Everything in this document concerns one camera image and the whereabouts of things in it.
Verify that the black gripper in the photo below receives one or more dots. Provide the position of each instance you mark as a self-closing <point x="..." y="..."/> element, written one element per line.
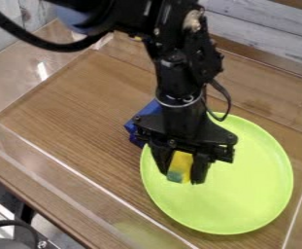
<point x="186" y="129"/>

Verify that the yellow toy banana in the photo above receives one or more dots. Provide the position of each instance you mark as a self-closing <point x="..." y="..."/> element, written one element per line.
<point x="179" y="172"/>

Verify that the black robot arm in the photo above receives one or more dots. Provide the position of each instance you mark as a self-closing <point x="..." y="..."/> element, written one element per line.
<point x="172" y="27"/>

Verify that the green plastic plate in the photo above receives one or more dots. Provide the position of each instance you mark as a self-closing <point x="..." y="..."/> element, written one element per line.
<point x="244" y="194"/>

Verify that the blue plastic block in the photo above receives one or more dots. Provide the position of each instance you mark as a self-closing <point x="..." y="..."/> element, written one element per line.
<point x="150" y="110"/>

